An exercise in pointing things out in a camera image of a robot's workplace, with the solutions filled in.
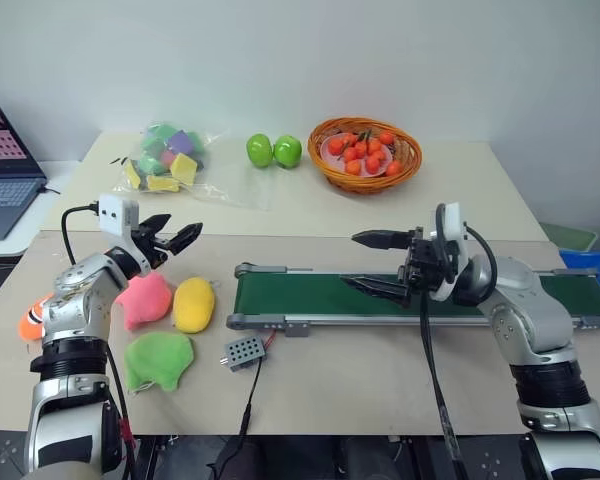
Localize blue plastic bin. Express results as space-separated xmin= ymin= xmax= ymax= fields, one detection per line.
xmin=561 ymin=249 xmax=600 ymax=362

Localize black control box cable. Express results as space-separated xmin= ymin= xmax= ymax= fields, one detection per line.
xmin=207 ymin=356 xmax=265 ymax=480

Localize green toy apple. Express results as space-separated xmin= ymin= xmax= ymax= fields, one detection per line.
xmin=245 ymin=132 xmax=276 ymax=169
xmin=272 ymin=134 xmax=304 ymax=171

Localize dark laptop computer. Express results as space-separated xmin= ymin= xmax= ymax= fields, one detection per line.
xmin=0 ymin=94 xmax=49 ymax=242

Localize pink plush toy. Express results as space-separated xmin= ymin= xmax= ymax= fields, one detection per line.
xmin=114 ymin=273 xmax=174 ymax=332

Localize yellow plush toy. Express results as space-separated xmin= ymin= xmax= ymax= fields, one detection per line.
xmin=172 ymin=276 xmax=217 ymax=335

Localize grey perforated control box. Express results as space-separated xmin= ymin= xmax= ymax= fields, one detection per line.
xmin=219 ymin=335 xmax=271 ymax=376

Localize pile of red fruits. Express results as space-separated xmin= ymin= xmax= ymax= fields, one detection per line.
xmin=319 ymin=132 xmax=395 ymax=178

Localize orange plush toy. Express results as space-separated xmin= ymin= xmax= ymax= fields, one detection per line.
xmin=17 ymin=295 xmax=57 ymax=343

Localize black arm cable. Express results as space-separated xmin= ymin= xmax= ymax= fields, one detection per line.
xmin=60 ymin=203 xmax=102 ymax=267
xmin=419 ymin=202 xmax=499 ymax=480

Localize green conveyor belt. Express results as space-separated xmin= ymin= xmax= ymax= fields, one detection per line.
xmin=224 ymin=260 xmax=600 ymax=338

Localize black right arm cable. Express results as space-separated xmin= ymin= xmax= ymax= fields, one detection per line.
xmin=419 ymin=202 xmax=499 ymax=480

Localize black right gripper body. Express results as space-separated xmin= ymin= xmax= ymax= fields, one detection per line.
xmin=396 ymin=226 xmax=454 ymax=297

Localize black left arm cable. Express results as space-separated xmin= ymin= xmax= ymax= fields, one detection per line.
xmin=60 ymin=203 xmax=102 ymax=267

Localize yellow foam block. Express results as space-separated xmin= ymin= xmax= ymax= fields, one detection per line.
xmin=146 ymin=174 xmax=181 ymax=194
xmin=123 ymin=160 xmax=144 ymax=192
xmin=169 ymin=152 xmax=199 ymax=187

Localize purple foam block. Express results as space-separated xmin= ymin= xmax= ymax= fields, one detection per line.
xmin=166 ymin=129 xmax=197 ymax=155

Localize orange wicker basket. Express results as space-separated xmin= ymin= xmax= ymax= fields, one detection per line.
xmin=306 ymin=116 xmax=424 ymax=196

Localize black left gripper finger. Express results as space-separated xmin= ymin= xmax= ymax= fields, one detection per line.
xmin=138 ymin=213 xmax=173 ymax=238
xmin=167 ymin=222 xmax=205 ymax=257

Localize clear plastic bag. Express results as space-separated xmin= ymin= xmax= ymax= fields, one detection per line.
xmin=110 ymin=119 xmax=277 ymax=212

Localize green plastic bin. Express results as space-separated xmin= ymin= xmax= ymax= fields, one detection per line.
xmin=538 ymin=221 xmax=600 ymax=254

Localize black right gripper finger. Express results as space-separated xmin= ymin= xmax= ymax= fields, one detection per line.
xmin=338 ymin=273 xmax=413 ymax=308
xmin=350 ymin=228 xmax=416 ymax=252

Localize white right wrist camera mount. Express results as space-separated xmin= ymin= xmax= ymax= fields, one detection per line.
xmin=426 ymin=201 xmax=475 ymax=302

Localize green plush toy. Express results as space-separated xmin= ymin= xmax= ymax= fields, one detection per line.
xmin=123 ymin=331 xmax=196 ymax=394

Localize white side table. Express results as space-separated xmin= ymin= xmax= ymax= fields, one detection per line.
xmin=0 ymin=159 xmax=84 ymax=258

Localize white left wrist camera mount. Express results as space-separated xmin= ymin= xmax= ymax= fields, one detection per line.
xmin=97 ymin=195 xmax=152 ymax=277

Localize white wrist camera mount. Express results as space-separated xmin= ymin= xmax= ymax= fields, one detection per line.
xmin=426 ymin=201 xmax=475 ymax=302
xmin=97 ymin=195 xmax=152 ymax=277

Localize black and red arm cables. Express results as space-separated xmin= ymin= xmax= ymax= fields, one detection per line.
xmin=103 ymin=343 xmax=138 ymax=480

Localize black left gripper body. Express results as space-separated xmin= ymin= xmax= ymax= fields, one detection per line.
xmin=130 ymin=227 xmax=175 ymax=274

